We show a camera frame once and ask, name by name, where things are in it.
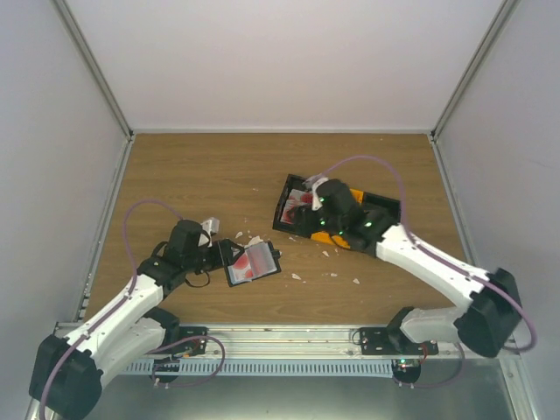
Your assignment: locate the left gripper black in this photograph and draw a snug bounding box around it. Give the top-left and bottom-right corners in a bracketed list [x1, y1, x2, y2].
[185, 239, 244, 273]

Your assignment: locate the aluminium rail front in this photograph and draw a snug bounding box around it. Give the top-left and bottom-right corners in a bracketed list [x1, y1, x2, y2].
[52, 322, 522, 362]

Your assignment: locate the stack of red white cards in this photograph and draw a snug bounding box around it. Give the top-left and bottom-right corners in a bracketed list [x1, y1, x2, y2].
[280, 188, 312, 224]

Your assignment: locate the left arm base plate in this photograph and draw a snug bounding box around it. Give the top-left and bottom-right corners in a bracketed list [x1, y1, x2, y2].
[149, 326, 208, 359]

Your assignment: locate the yellow bin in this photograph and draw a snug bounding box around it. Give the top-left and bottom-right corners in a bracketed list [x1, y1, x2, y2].
[311, 188, 365, 250]

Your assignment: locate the left frame post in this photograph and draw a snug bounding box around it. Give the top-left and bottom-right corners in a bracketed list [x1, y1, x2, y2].
[48, 0, 135, 141]

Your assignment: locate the slotted cable duct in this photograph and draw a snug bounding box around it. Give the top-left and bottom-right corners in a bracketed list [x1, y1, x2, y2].
[117, 359, 395, 378]

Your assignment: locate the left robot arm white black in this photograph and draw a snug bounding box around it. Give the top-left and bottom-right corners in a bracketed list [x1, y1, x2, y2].
[29, 219, 247, 419]

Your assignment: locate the frame post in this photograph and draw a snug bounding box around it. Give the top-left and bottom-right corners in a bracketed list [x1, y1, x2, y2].
[48, 0, 135, 141]
[430, 0, 520, 143]

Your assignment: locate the black bin with cards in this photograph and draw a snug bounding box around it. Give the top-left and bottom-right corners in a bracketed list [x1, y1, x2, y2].
[272, 174, 325, 238]

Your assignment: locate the black bin with teal item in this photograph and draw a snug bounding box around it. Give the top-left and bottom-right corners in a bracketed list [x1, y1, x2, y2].
[359, 192, 401, 257]

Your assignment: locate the black card holder wallet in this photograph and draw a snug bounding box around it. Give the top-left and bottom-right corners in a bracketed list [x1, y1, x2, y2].
[220, 241, 282, 287]

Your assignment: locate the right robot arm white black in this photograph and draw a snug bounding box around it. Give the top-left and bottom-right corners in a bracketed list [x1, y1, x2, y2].
[291, 177, 522, 358]

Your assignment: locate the right frame post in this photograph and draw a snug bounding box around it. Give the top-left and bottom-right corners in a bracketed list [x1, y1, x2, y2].
[430, 0, 520, 143]

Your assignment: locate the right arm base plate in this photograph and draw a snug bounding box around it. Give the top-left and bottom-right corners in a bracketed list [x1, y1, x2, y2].
[357, 327, 439, 356]

